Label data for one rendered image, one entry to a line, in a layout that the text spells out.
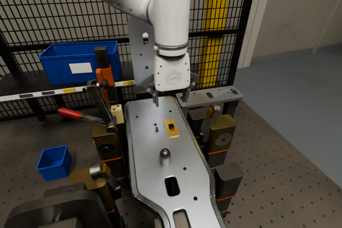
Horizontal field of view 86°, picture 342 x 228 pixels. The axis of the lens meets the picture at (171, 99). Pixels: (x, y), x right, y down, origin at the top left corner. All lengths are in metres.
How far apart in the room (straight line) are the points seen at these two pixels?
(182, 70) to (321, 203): 0.78
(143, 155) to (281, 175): 0.66
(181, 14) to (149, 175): 0.41
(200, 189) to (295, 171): 0.63
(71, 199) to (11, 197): 0.74
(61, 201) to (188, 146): 0.38
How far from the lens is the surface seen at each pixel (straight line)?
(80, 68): 0.90
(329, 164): 2.29
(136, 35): 0.75
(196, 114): 0.74
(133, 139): 0.63
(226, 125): 0.62
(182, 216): 0.51
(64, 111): 0.57
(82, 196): 0.33
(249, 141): 1.09
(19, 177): 1.11
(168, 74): 0.49
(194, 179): 0.54
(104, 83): 0.50
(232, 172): 0.58
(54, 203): 0.34
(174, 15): 0.43
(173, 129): 0.64
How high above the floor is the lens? 1.46
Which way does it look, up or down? 36 degrees down
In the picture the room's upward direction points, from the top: straight up
